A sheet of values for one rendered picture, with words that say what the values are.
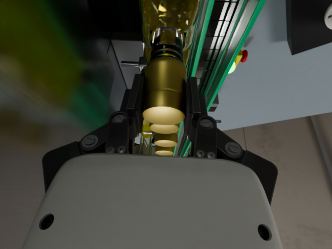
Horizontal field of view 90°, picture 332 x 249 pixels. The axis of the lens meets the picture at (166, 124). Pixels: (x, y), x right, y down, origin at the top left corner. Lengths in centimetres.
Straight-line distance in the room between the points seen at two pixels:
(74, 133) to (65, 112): 3
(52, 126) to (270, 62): 73
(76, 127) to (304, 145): 286
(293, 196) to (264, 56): 232
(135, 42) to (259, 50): 44
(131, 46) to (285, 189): 267
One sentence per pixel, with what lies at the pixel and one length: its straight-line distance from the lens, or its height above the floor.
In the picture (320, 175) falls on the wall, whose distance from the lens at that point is 289.
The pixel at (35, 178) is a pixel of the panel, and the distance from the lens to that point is 21.
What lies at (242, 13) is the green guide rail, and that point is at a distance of 39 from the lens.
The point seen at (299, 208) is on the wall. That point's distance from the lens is 285.
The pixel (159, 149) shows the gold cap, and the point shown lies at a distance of 28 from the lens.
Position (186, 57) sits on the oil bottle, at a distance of 21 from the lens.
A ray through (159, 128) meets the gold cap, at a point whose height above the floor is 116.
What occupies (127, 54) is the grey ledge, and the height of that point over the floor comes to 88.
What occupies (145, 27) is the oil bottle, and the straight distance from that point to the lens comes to 18.
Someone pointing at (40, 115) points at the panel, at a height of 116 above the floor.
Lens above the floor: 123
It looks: 23 degrees down
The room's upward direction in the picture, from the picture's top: 177 degrees counter-clockwise
